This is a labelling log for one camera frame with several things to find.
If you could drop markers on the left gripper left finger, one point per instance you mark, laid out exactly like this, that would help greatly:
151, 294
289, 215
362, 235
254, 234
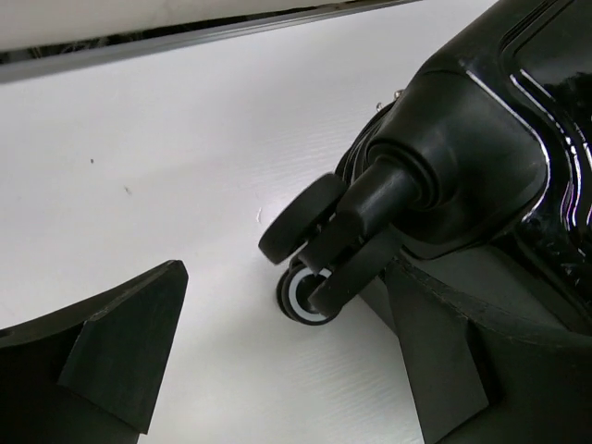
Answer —
91, 372

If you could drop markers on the silver metal rail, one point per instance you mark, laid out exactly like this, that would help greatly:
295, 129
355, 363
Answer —
49, 59

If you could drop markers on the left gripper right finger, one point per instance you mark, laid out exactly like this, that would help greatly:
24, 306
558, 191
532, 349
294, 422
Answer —
479, 374

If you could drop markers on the black suitcase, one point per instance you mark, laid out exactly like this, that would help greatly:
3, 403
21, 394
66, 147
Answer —
488, 147

